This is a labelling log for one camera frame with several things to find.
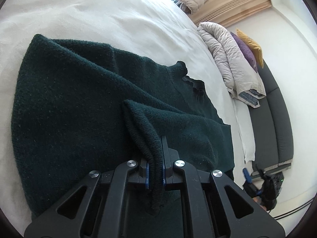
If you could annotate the dark green knit sweater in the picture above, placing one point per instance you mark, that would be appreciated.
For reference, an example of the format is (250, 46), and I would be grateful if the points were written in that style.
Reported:
(81, 106)

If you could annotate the folded grey beige duvet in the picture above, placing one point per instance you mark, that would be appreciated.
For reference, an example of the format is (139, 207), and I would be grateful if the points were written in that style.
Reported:
(241, 80)

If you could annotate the dark grey upholstered headboard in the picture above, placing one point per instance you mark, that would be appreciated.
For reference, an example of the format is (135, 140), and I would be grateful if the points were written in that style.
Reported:
(274, 149)

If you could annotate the mustard yellow cushion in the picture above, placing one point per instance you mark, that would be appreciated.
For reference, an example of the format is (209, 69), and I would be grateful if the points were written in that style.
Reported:
(253, 46)

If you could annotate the purple cushion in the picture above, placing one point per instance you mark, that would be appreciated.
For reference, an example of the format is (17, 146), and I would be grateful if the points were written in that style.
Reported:
(246, 51)

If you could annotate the white bed mattress sheet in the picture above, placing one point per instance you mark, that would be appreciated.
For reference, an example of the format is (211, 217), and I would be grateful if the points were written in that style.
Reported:
(157, 29)

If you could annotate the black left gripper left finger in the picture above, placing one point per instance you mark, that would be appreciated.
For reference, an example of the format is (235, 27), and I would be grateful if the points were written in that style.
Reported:
(95, 207)

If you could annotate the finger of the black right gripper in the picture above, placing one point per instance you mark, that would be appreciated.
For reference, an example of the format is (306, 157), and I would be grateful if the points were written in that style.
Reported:
(247, 176)

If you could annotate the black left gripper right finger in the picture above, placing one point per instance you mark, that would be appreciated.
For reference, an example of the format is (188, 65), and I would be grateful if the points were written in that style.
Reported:
(212, 204)

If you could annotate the beige curtain near bed head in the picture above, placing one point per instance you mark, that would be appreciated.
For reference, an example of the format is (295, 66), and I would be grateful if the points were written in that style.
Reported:
(228, 12)

